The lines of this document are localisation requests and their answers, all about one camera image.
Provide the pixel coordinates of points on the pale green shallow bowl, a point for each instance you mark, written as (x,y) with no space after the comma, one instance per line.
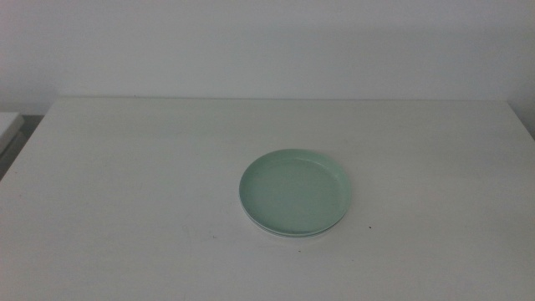
(294,190)

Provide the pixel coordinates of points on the white shallow bowl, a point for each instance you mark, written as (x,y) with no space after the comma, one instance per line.
(288,237)

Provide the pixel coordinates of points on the white side table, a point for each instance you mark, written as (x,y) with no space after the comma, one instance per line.
(8,125)

